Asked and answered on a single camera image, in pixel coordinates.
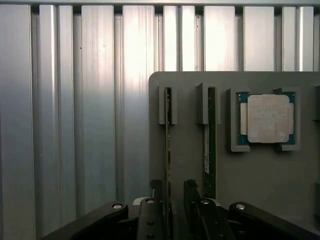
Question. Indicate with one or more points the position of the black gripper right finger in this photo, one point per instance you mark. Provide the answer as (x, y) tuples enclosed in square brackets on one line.
[(200, 220)]

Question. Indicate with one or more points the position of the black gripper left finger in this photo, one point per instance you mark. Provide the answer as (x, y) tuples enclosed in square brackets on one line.
[(147, 220)]

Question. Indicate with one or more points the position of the grey parts rack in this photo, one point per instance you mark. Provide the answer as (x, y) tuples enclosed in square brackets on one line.
[(265, 170)]

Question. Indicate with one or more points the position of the silver CPU chip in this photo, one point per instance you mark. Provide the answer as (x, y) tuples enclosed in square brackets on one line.
[(267, 119)]

